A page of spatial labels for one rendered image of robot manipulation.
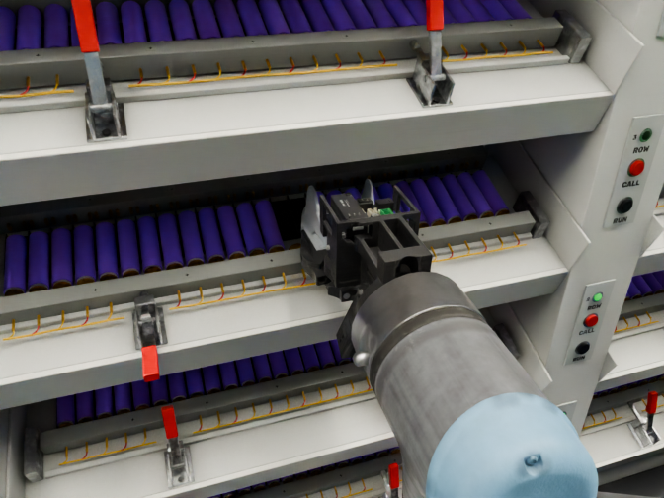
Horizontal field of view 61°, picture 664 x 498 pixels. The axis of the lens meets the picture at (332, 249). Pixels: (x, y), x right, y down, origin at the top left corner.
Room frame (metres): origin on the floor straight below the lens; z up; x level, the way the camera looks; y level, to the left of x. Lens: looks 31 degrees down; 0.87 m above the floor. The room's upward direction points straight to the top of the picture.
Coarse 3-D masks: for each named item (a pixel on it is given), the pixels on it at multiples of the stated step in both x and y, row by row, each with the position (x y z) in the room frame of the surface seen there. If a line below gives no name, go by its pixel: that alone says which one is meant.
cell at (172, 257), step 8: (160, 216) 0.52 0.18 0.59; (168, 216) 0.52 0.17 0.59; (160, 224) 0.51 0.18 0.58; (168, 224) 0.51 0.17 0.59; (176, 224) 0.52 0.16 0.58; (160, 232) 0.50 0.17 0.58; (168, 232) 0.50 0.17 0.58; (176, 232) 0.50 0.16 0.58; (168, 240) 0.49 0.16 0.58; (176, 240) 0.49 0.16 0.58; (168, 248) 0.48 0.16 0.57; (176, 248) 0.48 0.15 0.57; (168, 256) 0.47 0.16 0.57; (176, 256) 0.47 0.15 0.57; (168, 264) 0.47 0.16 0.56
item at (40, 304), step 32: (448, 224) 0.54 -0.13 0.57; (480, 224) 0.55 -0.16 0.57; (512, 224) 0.55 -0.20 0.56; (256, 256) 0.48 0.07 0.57; (288, 256) 0.48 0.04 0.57; (64, 288) 0.42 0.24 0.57; (96, 288) 0.43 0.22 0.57; (128, 288) 0.43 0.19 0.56; (160, 288) 0.44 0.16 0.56; (192, 288) 0.45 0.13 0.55; (288, 288) 0.46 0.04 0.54; (0, 320) 0.40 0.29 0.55; (64, 320) 0.40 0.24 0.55
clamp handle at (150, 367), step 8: (144, 320) 0.40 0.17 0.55; (144, 328) 0.39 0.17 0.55; (152, 328) 0.39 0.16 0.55; (144, 336) 0.38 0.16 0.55; (152, 336) 0.38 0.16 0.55; (144, 344) 0.37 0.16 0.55; (152, 344) 0.37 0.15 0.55; (144, 352) 0.36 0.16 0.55; (152, 352) 0.36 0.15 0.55; (144, 360) 0.35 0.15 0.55; (152, 360) 0.35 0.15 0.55; (144, 368) 0.34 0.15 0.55; (152, 368) 0.34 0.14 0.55; (144, 376) 0.33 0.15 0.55; (152, 376) 0.33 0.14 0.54
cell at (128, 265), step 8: (120, 224) 0.50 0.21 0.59; (128, 224) 0.50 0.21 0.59; (120, 232) 0.50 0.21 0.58; (128, 232) 0.50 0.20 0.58; (120, 240) 0.49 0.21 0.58; (128, 240) 0.49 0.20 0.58; (136, 240) 0.49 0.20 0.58; (120, 248) 0.48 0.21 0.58; (128, 248) 0.48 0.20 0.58; (136, 248) 0.48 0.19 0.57; (120, 256) 0.47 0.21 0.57; (128, 256) 0.47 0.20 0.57; (136, 256) 0.47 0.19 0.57; (128, 264) 0.46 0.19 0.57; (136, 264) 0.46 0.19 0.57
